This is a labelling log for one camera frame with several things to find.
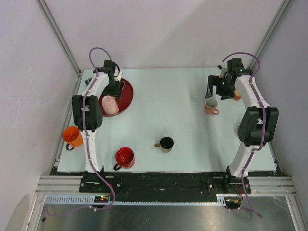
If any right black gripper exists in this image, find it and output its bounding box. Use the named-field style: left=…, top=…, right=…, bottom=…
left=205, top=75, right=235, bottom=101

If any light pink tall mug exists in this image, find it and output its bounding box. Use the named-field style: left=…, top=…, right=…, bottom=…
left=102, top=95, right=119, bottom=116

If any small pink mug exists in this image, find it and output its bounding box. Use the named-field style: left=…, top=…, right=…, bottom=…
left=204, top=97, right=220, bottom=115

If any small orange mug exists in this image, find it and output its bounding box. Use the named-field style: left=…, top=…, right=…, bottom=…
left=234, top=90, right=242, bottom=101

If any large orange mug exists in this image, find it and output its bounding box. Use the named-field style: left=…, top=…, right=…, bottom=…
left=62, top=126, right=83, bottom=151

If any red mug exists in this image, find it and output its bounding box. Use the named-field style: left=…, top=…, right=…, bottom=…
left=113, top=147, right=135, bottom=171

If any brown speckled mug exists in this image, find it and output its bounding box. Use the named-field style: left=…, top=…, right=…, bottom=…
left=154, top=137, right=174, bottom=153

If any dark green mug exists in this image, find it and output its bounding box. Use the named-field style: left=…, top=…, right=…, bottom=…
left=85, top=77, right=92, bottom=85

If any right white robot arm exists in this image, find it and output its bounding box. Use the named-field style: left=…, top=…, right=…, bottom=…
left=205, top=56, right=279, bottom=194

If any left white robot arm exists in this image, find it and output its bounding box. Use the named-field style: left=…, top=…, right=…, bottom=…
left=72, top=60, right=125, bottom=192

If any red round tray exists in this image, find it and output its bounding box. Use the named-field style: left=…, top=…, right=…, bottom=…
left=99, top=78, right=134, bottom=117

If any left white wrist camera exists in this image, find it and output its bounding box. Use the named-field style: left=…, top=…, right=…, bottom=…
left=114, top=70, right=123, bottom=82

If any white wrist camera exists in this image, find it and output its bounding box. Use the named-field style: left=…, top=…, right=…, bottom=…
left=114, top=70, right=123, bottom=82
left=217, top=62, right=228, bottom=78

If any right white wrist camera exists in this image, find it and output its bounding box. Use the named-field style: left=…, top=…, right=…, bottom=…
left=217, top=62, right=228, bottom=78

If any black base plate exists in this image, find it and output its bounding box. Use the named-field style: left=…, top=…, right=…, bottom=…
left=49, top=171, right=251, bottom=202

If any grey cable duct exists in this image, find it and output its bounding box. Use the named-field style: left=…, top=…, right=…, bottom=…
left=45, top=195, right=226, bottom=206

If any aluminium frame rail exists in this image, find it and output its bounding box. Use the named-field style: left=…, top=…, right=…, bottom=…
left=35, top=175, right=84, bottom=196

